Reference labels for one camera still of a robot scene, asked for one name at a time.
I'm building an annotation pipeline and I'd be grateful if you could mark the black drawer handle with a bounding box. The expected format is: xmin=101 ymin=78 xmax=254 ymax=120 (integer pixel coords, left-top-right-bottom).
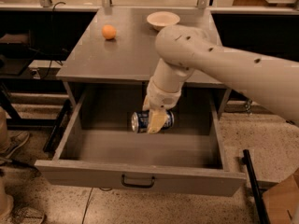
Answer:
xmin=121 ymin=175 xmax=155 ymax=189

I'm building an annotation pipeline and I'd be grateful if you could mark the blue pepsi can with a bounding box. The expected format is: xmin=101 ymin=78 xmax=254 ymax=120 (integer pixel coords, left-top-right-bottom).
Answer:
xmin=131 ymin=110 xmax=175 ymax=133

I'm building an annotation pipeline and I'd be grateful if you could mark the black pole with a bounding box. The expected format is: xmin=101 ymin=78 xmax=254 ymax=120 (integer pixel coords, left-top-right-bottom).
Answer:
xmin=242 ymin=149 xmax=270 ymax=224

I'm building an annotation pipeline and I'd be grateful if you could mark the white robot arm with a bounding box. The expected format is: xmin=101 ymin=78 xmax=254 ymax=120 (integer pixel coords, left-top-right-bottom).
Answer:
xmin=142 ymin=25 xmax=299 ymax=133

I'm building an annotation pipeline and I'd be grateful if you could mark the grey cabinet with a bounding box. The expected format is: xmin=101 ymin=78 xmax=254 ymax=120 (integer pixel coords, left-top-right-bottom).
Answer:
xmin=55 ymin=7 xmax=233 ymax=117

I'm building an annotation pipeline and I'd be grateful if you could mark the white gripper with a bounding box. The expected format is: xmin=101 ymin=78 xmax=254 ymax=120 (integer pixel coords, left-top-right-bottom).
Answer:
xmin=142 ymin=79 xmax=181 ymax=133

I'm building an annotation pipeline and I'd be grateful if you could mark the grey sneaker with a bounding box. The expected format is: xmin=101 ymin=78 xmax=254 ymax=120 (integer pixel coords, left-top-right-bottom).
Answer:
xmin=1 ymin=131 xmax=30 ymax=159
xmin=9 ymin=207 xmax=45 ymax=224

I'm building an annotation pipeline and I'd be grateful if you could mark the orange fruit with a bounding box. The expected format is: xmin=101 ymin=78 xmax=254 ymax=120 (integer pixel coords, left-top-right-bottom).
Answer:
xmin=102 ymin=25 xmax=117 ymax=40

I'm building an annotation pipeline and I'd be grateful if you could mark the white bowl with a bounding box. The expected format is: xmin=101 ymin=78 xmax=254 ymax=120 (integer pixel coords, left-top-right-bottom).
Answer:
xmin=147 ymin=11 xmax=180 ymax=31

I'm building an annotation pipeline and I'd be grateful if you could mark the grey sneaker lower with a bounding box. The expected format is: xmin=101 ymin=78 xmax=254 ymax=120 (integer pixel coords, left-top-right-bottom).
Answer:
xmin=9 ymin=207 xmax=45 ymax=224

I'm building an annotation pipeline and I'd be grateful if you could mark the cardboard box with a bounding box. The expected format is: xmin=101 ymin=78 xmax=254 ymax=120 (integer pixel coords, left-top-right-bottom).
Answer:
xmin=263 ymin=168 xmax=299 ymax=224

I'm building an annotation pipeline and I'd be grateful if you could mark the grey sneaker upper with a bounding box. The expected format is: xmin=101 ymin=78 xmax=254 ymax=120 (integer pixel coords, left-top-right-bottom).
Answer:
xmin=1 ymin=131 xmax=30 ymax=159

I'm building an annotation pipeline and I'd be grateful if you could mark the open grey top drawer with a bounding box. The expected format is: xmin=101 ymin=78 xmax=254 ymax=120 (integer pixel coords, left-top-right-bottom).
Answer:
xmin=36 ymin=87 xmax=246 ymax=196

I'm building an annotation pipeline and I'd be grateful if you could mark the black floor cable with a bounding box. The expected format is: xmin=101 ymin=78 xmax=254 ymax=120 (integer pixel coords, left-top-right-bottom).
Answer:
xmin=81 ymin=187 xmax=113 ymax=224

